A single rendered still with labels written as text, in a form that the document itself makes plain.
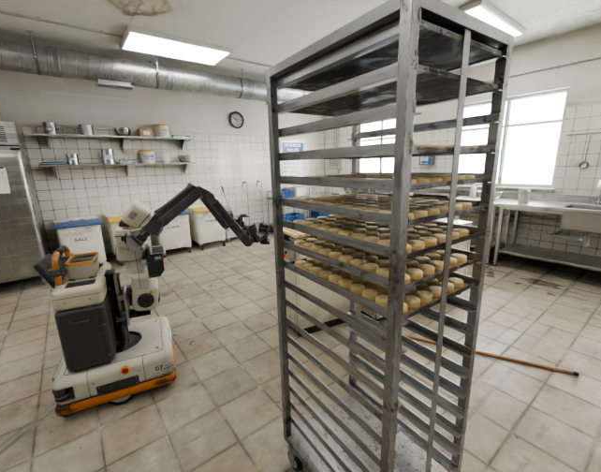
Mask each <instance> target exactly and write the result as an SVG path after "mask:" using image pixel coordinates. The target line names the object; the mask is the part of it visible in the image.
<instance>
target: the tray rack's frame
mask: <svg viewBox="0 0 601 472"><path fill-rule="evenodd" d="M420 9H421V19H422V20H423V21H426V22H430V23H432V24H435V25H437V26H440V27H442V28H445V29H447V30H449V31H451V32H454V33H456V34H459V35H461V36H463V44H462V65H461V75H460V87H459V97H458V108H457V119H456V129H455V140H454V151H453V161H452V172H451V183H450V193H449V205H448V215H447V236H446V246H445V257H444V268H443V279H442V289H441V300H440V311H439V321H438V333H437V343H436V353H435V365H434V375H433V386H432V406H431V417H430V428H429V439H428V449H427V454H426V453H425V452H424V451H423V450H421V449H420V448H419V447H418V446H417V445H415V444H414V443H413V442H412V441H411V440H409V439H408V438H407V437H406V436H405V435H403V434H402V433H401V432H399V433H398V434H396V426H397V409H398V392H399V376H400V359H401V343H402V326H403V295H404V278H405V262H406V245H407V228H408V212H409V195H410V179H411V162H412V146H413V129H414V112H415V96H416V79H417V63H418V30H419V14H420ZM398 19H400V33H399V54H398V76H397V97H396V119H395V141H394V162H393V184H392V205H391V227H390V249H389V270H388V312H387V334H386V356H385V377H384V399H383V420H382V421H381V420H379V419H378V418H377V417H376V416H375V415H373V414H372V413H371V412H370V411H369V410H368V409H366V408H365V407H364V406H363V405H362V404H360V403H359V402H358V401H357V400H356V399H355V398H353V397H352V396H351V395H350V394H347V396H345V397H343V398H342V400H343V401H345V402H346V403H347V404H348V405H349V406H350V407H351V408H352V409H353V410H355V411H356V412H357V413H358V414H359V415H360V416H361V417H362V418H363V419H364V420H366V421H367V422H368V423H369V424H370V425H371V426H372V427H373V428H374V429H375V430H376V431H377V432H378V433H379V434H380V435H381V436H382V442H381V445H380V444H379V443H378V442H377V441H376V440H374V439H373V438H372V437H371V436H370V435H369V434H368V433H367V432H366V431H365V430H364V429H363V428H362V427H361V426H360V425H358V424H357V423H356V422H355V421H354V420H353V419H352V418H351V417H350V416H349V415H348V414H347V413H346V412H345V411H344V410H343V409H341V408H340V407H339V406H338V405H337V404H336V403H333V404H332V405H330V406H329V407H330V408H331V409H332V410H333V411H334V412H335V413H336V414H337V415H338V416H339V417H340V418H341V419H342V420H343V421H344V422H345V423H346V424H347V425H348V426H349V427H351V428H352V429H353V430H354V431H355V432H356V433H357V434H358V435H359V436H360V437H361V438H362V439H363V440H364V441H365V442H366V443H367V444H368V445H369V446H370V447H371V448H372V449H373V450H374V451H375V452H376V453H377V454H378V455H379V456H380V457H381V464H380V467H379V466H378V465H377V464H376V463H375V462H374V461H373V460H372V459H371V458H370V457H369V456H368V455H367V454H366V453H365V452H364V451H363V450H362V449H361V447H360V446H359V445H358V444H357V443H356V442H355V441H354V440H353V439H352V438H351V437H350V436H349V435H348V434H347V433H346V432H345V431H344V430H343V429H342V428H341V427H340V426H339V425H338V424H337V423H336V422H335V421H334V420H333V419H332V418H331V417H330V416H329V415H328V414H327V413H326V412H325V411H324V410H321V411H319V412H318V413H319V414H320V416H321V417H322V418H323V419H324V420H325V421H326V422H327V423H328V424H329V425H330V426H331V427H332V428H333V429H334V430H335V431H336V433H337V434H338V435H339V436H340V437H341V438H342V439H343V440H344V441H345V442H346V443H347V444H348V445H349V446H350V447H351V448H352V450H353V451H354V452H355V453H356V454H357V455H358V456H359V457H360V458H361V459H362V460H363V461H364V462H365V463H366V464H367V465H368V466H369V467H370V468H371V469H372V470H373V472H394V471H395V472H447V471H446V470H445V469H444V468H443V467H442V466H441V465H439V464H438V463H437V462H436V461H435V460H433V459H432V445H433V435H434V425H435V414H436V405H437V394H438V384H439V374H440V363H441V354H442V344H443V333H444V323H445V313H446V303H447V283H448V273H449V263H450V253H451V243H452V232H453V222H454V213H455V202H456V192H457V182H458V172H459V162H460V151H461V141H462V122H463V112H464V101H465V91H466V81H467V71H468V61H469V51H470V40H471V39H472V40H474V41H477V42H479V43H482V44H484V45H487V46H489V47H492V48H494V49H496V50H498V49H501V48H503V47H507V46H508V50H507V58H505V59H501V60H497V61H496V64H495V72H494V81H493V82H496V81H504V89H503V91H502V92H497V93H492V97H491V113H497V112H500V120H499V123H498V124H489V130H488V138H487V144H493V143H497V144H496V152H495V154H486V155H485V164H484V172H483V173H493V175H492V183H482V189H481V198H480V200H484V201H489V202H490V207H489V210H488V211H486V212H482V211H479V215H478V223H477V227H478V228H484V229H487V230H486V237H485V238H482V239H480V238H476V247H475V253H478V254H483V261H482V263H480V264H475V263H474V264H473V272H472V277H474V278H477V279H480V285H479V288H477V289H473V288H471V289H470V298H469V301H471V302H476V303H477V310H476V312H474V313H470V312H468V315H467V323H468V324H470V325H473V326H475V332H474V334H473V335H471V336H468V335H465V340H464V344H465V345H466V346H468V347H470V348H472V356H471V357H469V358H468V359H467V358H465V357H462V366H463V367H465V368H467V369H469V370H470V372H469V377H467V378H466V379H465V380H464V379H463V378H461V381H460V386H461V387H462V388H464V389H466V390H467V395H466V398H464V399H463V400H461V399H460V398H458V406H459V407H461V408H462V409H464V410H465V411H464V417H463V418H462V419H461V420H459V419H458V418H456V423H455V424H456V425H458V426H459V427H460V428H462V436H461V437H460V438H459V439H458V438H456V437H455V436H454V440H453V443H455V444H456V445H457V446H459V447H460V448H461V450H460V454H459V455H458V456H457V457H455V456H453V455H452V457H451V461H453V462H454V463H455V464H456V465H458V472H461V468H462V454H463V446H464V439H465V431H466V422H467V415H468V407H469V400H470V392H471V384H472V376H473V369H474V361H475V354H476V339H477V331H478V323H479V316H480V308H481V301H482V292H483V285H484V277H485V270H486V262H487V254H488V246H489V238H490V231H491V217H492V208H493V201H494V193H495V186H496V178H497V170H498V162H499V154H500V147H501V139H502V132H503V123H504V116H505V108H506V94H507V86H508V78H509V70H510V63H511V55H512V48H513V39H514V36H512V35H510V34H509V33H507V32H505V31H503V30H501V29H499V28H497V27H495V26H493V25H491V24H489V23H487V22H483V21H482V20H480V19H478V18H476V17H474V16H472V15H470V14H468V13H466V12H464V11H462V10H460V9H458V8H456V7H453V6H452V5H450V4H447V3H445V2H443V1H441V0H388V1H387V2H385V3H383V4H382V5H380V6H378V7H376V8H374V9H372V10H370V11H369V12H367V13H365V14H363V15H362V16H360V17H358V18H356V19H355V20H354V21H352V22H350V23H348V24H346V25H344V26H343V27H341V28H339V29H337V30H336V31H334V32H332V33H330V34H329V35H327V36H325V37H323V38H321V39H319V40H318V41H316V42H315V43H313V44H311V45H309V46H308V47H306V48H304V49H302V50H301V51H299V52H296V53H295V54H293V55H291V56H289V57H288V58H286V59H285V60H283V61H282V62H280V63H278V64H276V65H275V66H272V67H270V77H274V78H276V79H278V78H280V77H282V76H284V75H285V74H287V73H289V72H291V71H293V70H295V69H297V68H299V67H301V66H305V65H307V64H309V63H311V62H313V61H314V60H316V59H318V58H320V57H322V56H324V55H326V54H328V53H330V52H333V51H335V50H337V49H339V48H341V47H343V46H344V45H346V44H348V43H350V42H353V41H355V40H357V39H359V38H361V37H364V36H366V35H368V34H370V33H372V32H373V31H375V30H377V29H379V28H381V27H383V26H385V25H387V24H389V23H391V22H394V21H396V20H398ZM491 113H490V114H491ZM309 420H310V421H311V422H312V423H313V424H314V425H315V427H316V428H317V429H318V430H319V431H320V432H321V434H322V435H323V436H324V437H326V438H327V439H328V441H329V442H330V443H331V445H332V446H333V447H334V448H335V449H336V450H337V451H338V452H339V453H340V454H341V455H342V456H343V458H344V459H345V460H346V461H347V462H348V463H349V464H350V466H351V467H352V468H353V469H354V470H355V471H356V472H363V471H362V470H361V469H360V468H359V466H358V465H357V464H356V463H355V462H354V461H353V460H352V459H351V458H350V457H349V455H348V454H347V453H346V452H345V451H344V450H343V449H342V448H341V447H340V445H339V444H338V443H337V442H336V441H335V440H334V439H333V438H332V437H331V436H330V434H329V433H328V432H327V431H326V430H325V429H324V428H323V427H322V426H321V425H320V423H319V422H318V421H317V420H316V419H315V418H314V417H313V416H312V417H310V418H309ZM300 424H301V426H302V427H303V428H304V429H305V430H306V432H307V433H308V434H309V435H310V436H311V438H312V439H313V440H314V441H315V443H316V444H317V445H318V446H319V448H321V449H322V450H323V451H324V453H325V454H326V455H327V456H328V457H329V459H330V460H331V461H332V462H333V464H334V465H335V466H336V467H337V468H338V470H339V471H340V472H345V470H344V469H343V468H342V467H341V465H340V464H339V463H338V462H337V461H336V460H335V458H334V457H333V456H332V455H331V454H330V452H329V451H328V450H327V449H326V448H325V447H324V445H323V444H322V443H321V442H320V441H319V439H318V438H317V437H316V436H315V435H314V433H313V432H312V431H311V430H310V429H309V428H308V426H307V425H306V424H305V423H304V422H301V423H300ZM286 442H287V445H286V448H287V449H288V451H289V461H290V462H291V463H292V464H293V466H294V467H295V457H296V456H298V458H299V459H300V461H301V462H302V464H303V465H304V466H305V468H306V469H307V470H308V472H331V471H330V470H329V468H328V467H327V466H326V465H325V464H324V462H323V461H322V460H321V459H320V457H319V456H318V455H317V454H316V452H315V451H314V450H313V448H312V447H311V446H310V445H309V443H308V442H307V441H306V440H305V438H304V437H303V436H302V435H301V433H300V432H299V431H298V429H297V428H296V427H293V428H291V435H290V436H288V437H287V438H286ZM395 448H396V449H397V450H398V451H399V452H400V453H401V454H400V455H398V456H397V457H396V458H395Z"/></svg>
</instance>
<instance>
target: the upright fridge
mask: <svg viewBox="0 0 601 472"><path fill-rule="evenodd" d="M25 149H26V147H25V143H24V139H23V134H22V130H21V129H20V128H19V127H18V126H17V125H16V124H15V123H14V122H0V167H3V168H6V172H7V179H8V184H9V189H10V193H6V194H0V284H1V283H6V282H10V281H16V280H21V279H26V278H31V277H37V276H40V278H41V282H43V284H42V285H47V283H45V281H46V280H45V279H44V278H43V277H42V276H41V275H40V274H39V273H38V272H37V271H36V270H35V269H34V267H33V266H34V265H35V264H36V263H38V262H39V261H40V260H41V259H42V258H44V257H45V256H46V255H48V254H50V249H49V245H48V241H47V237H46V232H45V229H44V225H43V220H42V216H41V212H40V208H39V204H38V200H37V192H36V189H35V184H34V180H33V176H32V171H31V168H30V164H29V159H28V155H27V152H26V150H25Z"/></svg>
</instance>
